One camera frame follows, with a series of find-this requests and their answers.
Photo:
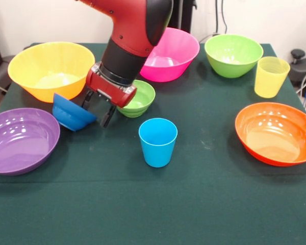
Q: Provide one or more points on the shallow orange plastic bowl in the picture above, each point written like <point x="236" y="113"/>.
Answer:
<point x="275" y="135"/>

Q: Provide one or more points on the dark green tablecloth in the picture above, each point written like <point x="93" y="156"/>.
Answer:
<point x="153" y="204"/>

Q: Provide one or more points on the black round base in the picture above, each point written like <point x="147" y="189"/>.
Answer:
<point x="304" y="69"/>

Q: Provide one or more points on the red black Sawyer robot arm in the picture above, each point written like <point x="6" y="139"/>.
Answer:
<point x="132" y="38"/>

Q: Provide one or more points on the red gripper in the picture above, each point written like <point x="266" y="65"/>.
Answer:
<point x="109" y="93"/>

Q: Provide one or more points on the large green plastic bowl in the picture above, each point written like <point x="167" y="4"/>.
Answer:
<point x="232" y="51"/>

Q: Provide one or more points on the small dark blue bowl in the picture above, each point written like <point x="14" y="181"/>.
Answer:
<point x="71" y="114"/>

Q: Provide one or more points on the translucent yellow plastic cup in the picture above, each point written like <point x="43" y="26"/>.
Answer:
<point x="269" y="81"/>

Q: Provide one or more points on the large pink plastic bowl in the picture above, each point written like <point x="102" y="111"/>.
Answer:
<point x="176" y="51"/>

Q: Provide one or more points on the large yellow plastic bowl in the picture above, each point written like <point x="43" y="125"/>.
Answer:
<point x="48" y="58"/>

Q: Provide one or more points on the small green plastic bowl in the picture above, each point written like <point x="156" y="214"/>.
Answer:
<point x="142" y="99"/>

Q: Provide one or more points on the black knob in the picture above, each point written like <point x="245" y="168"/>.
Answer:
<point x="297" y="54"/>

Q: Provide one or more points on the shallow purple plastic bowl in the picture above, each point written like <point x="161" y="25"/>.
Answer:
<point x="20" y="143"/>

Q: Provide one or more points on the light blue plastic cup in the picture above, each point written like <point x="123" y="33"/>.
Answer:
<point x="158" y="153"/>

